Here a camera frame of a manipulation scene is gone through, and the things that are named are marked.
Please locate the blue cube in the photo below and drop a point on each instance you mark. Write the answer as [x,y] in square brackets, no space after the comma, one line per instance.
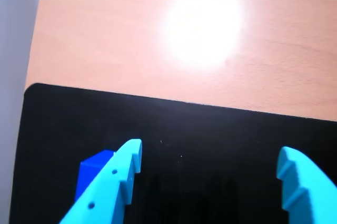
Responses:
[88,174]

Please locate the black table mat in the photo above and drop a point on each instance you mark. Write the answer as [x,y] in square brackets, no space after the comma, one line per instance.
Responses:
[197,182]

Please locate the turquoise gripper finger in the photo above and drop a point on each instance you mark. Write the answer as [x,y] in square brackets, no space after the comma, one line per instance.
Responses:
[310,192]
[105,192]

